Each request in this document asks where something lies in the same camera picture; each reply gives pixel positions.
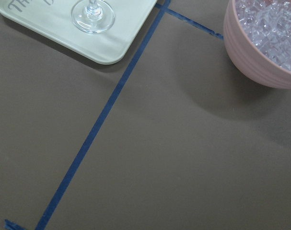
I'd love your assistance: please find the cream bear tray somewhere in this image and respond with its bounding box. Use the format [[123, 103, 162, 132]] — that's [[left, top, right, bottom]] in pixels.
[[0, 0, 156, 65]]

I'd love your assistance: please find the clear wine glass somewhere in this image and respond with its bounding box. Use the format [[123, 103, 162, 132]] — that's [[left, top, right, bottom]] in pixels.
[[70, 0, 115, 34]]

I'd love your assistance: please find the pink bowl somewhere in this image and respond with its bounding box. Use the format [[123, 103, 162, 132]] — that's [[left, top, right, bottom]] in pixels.
[[223, 0, 291, 89]]

